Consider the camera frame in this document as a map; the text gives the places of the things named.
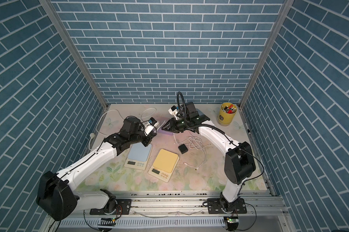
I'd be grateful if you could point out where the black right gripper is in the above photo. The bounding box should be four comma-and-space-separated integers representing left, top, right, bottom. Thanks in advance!
162, 119, 190, 134

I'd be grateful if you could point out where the white USB charging cable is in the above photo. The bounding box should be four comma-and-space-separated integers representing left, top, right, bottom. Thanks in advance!
173, 130, 212, 170

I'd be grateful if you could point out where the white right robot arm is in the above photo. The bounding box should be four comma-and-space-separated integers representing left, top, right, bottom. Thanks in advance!
161, 102, 256, 204

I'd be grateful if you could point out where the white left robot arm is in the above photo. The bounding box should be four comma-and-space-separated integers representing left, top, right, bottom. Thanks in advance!
36, 116, 159, 221

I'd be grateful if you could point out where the blue electronic kitchen scale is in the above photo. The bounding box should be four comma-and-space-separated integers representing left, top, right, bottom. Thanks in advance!
124, 143, 152, 171

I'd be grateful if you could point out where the yellow electronic kitchen scale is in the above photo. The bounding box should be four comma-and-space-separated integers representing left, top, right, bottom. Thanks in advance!
148, 149, 179, 183

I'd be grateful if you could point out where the purple power strip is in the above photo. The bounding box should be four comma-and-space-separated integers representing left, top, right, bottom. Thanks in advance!
157, 129, 173, 136

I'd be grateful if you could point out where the yellow pen cup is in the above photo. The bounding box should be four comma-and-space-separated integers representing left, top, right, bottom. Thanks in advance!
217, 102, 237, 126

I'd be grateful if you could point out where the floral table mat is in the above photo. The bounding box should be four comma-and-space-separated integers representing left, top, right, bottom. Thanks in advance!
77, 104, 227, 192

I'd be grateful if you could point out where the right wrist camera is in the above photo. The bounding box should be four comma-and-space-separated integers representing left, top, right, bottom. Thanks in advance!
168, 105, 179, 120

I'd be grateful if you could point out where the black USB wall charger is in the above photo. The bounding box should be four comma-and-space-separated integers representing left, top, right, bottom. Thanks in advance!
178, 144, 188, 154

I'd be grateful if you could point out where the white power strip cord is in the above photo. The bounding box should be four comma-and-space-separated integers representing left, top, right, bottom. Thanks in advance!
88, 107, 158, 151

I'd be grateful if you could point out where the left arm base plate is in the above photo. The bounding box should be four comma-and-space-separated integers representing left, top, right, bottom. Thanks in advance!
90, 199, 132, 216

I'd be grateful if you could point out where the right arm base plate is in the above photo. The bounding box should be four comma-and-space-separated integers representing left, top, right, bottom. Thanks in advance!
203, 198, 247, 214

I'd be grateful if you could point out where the aluminium mounting rail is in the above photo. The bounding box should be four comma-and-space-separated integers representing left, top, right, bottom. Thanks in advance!
46, 189, 288, 218

